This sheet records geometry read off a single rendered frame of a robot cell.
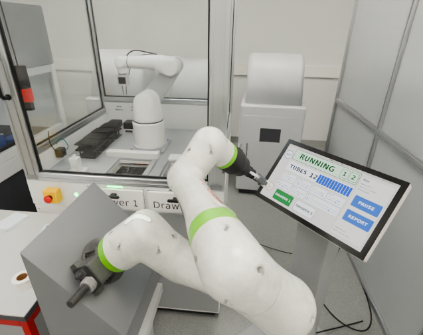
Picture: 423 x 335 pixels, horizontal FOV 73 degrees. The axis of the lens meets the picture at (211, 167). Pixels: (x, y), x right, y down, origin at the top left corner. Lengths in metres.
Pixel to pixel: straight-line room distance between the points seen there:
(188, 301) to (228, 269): 1.47
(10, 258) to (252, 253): 1.23
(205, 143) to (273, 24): 3.63
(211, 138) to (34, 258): 0.57
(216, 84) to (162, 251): 0.70
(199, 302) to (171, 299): 0.17
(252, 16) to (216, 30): 3.16
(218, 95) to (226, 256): 0.85
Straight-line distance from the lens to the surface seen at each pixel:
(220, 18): 1.19
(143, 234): 0.80
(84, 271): 0.91
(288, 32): 4.38
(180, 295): 1.91
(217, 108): 1.23
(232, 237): 0.49
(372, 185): 1.19
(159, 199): 1.45
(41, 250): 0.92
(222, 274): 0.47
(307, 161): 1.30
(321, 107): 4.62
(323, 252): 1.37
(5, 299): 1.37
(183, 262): 0.85
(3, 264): 1.52
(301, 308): 0.59
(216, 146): 0.82
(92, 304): 0.94
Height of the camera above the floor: 1.66
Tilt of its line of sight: 26 degrees down
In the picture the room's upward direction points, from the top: 1 degrees clockwise
